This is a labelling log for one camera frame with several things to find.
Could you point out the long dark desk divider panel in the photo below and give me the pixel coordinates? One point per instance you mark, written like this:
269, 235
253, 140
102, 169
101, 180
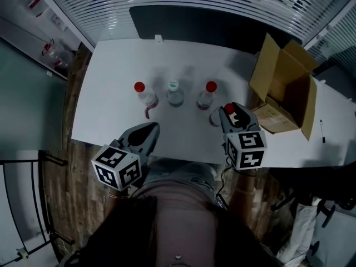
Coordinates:
194, 24

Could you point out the black office chair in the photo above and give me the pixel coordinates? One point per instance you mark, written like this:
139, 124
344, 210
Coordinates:
314, 182

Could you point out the black marker pen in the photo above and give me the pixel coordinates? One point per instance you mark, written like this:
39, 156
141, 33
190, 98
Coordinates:
322, 131

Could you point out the person's left forearm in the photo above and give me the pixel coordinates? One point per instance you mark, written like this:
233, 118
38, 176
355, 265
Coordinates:
118, 197

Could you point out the short dark desk divider panel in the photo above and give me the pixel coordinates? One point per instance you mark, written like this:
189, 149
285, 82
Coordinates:
336, 63

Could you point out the person's torso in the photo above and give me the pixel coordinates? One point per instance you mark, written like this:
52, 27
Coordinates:
180, 232

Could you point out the person's legs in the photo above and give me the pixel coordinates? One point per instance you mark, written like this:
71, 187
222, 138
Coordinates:
180, 177

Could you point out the white table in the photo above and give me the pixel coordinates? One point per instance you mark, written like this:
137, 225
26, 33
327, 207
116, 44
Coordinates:
111, 65

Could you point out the large clear water jug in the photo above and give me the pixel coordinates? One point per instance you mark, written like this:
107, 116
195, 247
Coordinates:
57, 56

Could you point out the pale wrist bangle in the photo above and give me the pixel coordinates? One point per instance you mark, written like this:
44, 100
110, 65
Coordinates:
246, 191

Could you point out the whiteboard on black stand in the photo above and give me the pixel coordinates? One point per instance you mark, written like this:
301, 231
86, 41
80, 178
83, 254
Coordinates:
16, 204

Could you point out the brown cardboard box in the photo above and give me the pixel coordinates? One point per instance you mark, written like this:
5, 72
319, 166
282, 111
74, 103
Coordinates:
267, 76

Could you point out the person's right forearm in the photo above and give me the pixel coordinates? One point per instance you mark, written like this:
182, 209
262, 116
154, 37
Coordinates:
244, 202

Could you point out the clear plastic bottle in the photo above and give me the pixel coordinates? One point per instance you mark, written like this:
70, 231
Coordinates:
175, 96

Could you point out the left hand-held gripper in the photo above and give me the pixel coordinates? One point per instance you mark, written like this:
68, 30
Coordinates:
118, 167

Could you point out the white divider bracket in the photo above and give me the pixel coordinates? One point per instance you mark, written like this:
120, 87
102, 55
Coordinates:
321, 82
158, 38

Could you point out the round white knob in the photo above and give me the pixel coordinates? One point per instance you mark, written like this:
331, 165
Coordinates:
329, 26
318, 37

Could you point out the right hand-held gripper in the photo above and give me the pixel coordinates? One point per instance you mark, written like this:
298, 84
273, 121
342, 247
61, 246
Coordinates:
246, 150

